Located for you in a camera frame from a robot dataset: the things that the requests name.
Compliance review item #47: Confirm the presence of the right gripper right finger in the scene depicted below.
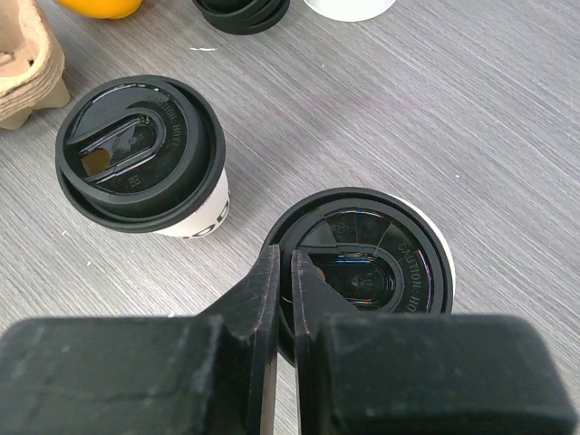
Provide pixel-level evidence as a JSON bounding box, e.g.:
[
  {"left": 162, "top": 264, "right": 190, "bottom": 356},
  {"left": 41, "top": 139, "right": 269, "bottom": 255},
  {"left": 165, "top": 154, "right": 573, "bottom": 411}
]
[{"left": 291, "top": 251, "right": 579, "bottom": 434}]

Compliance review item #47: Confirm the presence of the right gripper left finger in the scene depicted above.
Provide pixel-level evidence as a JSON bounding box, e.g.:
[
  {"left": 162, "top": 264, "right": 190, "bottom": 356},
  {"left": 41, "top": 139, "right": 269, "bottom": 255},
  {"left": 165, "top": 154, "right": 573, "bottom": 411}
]
[{"left": 1, "top": 246, "right": 280, "bottom": 434}]

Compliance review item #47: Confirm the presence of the black lid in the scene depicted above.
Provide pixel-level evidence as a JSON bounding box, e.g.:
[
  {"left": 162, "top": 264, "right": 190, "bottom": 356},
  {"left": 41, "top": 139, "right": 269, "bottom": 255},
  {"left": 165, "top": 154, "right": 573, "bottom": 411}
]
[
  {"left": 263, "top": 187, "right": 450, "bottom": 363},
  {"left": 55, "top": 75, "right": 227, "bottom": 234}
]

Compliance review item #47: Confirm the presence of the paper coffee cup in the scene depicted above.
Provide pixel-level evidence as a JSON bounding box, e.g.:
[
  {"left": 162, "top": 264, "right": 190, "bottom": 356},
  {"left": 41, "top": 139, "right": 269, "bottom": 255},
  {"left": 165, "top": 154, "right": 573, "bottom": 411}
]
[
  {"left": 156, "top": 169, "right": 230, "bottom": 238},
  {"left": 395, "top": 197, "right": 457, "bottom": 314}
]

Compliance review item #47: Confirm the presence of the cardboard cup carrier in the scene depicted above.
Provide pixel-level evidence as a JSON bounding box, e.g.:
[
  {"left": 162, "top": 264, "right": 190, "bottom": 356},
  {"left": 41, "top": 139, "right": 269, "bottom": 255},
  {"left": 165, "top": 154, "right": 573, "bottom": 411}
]
[{"left": 1, "top": 1, "right": 71, "bottom": 130}]

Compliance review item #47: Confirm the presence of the stack of black lids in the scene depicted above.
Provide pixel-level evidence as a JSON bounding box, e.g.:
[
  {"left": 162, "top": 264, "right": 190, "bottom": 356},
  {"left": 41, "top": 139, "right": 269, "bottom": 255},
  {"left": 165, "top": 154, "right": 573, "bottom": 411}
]
[{"left": 193, "top": 0, "right": 290, "bottom": 35}]

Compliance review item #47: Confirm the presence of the white straw holder cup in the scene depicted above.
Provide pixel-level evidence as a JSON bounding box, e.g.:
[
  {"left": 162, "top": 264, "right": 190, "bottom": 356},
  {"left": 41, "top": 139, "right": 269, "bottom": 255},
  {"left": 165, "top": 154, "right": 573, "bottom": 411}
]
[{"left": 304, "top": 0, "right": 395, "bottom": 23}]

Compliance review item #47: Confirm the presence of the orange bowl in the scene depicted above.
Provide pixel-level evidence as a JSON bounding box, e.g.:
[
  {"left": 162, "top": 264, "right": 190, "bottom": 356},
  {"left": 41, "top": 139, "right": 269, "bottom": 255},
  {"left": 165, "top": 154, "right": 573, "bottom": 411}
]
[{"left": 56, "top": 0, "right": 143, "bottom": 20}]

